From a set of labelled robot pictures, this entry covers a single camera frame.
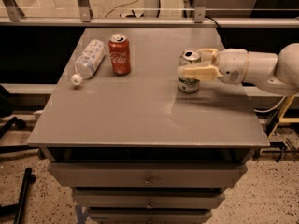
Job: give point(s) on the top grey drawer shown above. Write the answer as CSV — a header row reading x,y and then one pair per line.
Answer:
x,y
147,175

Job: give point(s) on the metal window railing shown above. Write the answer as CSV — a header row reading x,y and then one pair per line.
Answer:
x,y
151,13

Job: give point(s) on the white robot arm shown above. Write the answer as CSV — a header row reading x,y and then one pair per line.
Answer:
x,y
278,74

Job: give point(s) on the bottom grey drawer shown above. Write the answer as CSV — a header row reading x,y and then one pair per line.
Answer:
x,y
149,216

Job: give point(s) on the middle grey drawer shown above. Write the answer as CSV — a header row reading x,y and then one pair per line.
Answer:
x,y
149,199

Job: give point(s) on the black metal bar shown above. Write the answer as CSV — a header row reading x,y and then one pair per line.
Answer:
x,y
16,210

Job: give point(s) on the grey drawer cabinet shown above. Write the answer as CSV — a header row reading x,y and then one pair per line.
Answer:
x,y
144,117

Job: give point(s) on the green white 7up can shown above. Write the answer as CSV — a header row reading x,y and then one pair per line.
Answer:
x,y
188,60

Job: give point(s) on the clear plastic water bottle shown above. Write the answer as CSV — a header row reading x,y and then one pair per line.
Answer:
x,y
87,63

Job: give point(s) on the red coca cola can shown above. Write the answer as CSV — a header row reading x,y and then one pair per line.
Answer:
x,y
119,53

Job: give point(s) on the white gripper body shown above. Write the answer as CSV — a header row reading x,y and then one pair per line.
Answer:
x,y
232,64

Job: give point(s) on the grey drawer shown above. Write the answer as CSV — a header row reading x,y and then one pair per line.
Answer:
x,y
149,199
147,175
149,216

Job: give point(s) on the yellow metal stand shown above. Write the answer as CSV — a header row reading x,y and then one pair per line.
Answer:
x,y
280,118

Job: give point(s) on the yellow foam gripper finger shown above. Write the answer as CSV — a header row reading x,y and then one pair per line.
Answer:
x,y
202,73
209,56

